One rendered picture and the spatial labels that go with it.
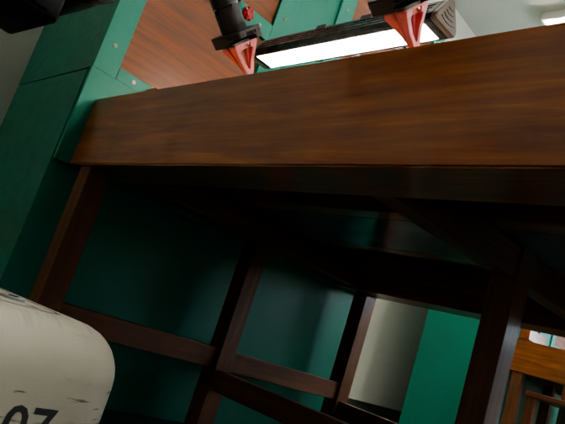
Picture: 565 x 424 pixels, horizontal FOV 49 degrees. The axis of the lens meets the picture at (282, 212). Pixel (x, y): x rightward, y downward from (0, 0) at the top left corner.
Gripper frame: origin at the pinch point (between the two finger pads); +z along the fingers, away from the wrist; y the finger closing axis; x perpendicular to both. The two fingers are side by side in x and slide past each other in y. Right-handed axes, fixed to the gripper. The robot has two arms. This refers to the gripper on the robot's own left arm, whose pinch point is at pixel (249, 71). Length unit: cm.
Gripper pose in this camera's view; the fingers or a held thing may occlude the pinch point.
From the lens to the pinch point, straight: 139.9
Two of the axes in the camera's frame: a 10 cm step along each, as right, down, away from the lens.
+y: -6.7, -0.6, 7.4
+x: -6.7, 4.9, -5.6
